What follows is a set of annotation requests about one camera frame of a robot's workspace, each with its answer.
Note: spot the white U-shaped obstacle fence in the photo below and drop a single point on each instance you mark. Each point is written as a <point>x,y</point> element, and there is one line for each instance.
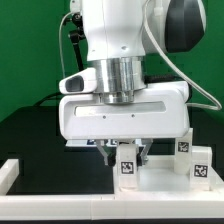
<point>119,205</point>

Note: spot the camera on black mount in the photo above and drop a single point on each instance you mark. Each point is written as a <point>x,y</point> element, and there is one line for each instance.
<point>76,36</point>

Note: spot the white marker base plate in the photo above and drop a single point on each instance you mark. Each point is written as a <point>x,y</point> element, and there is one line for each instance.
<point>92,143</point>

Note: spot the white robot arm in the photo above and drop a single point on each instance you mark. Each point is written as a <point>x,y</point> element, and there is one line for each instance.
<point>111,99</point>

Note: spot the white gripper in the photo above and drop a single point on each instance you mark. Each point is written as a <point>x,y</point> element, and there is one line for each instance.
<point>158,111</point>

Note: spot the white square tabletop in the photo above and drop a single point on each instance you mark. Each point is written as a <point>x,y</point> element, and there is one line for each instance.
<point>158,175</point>

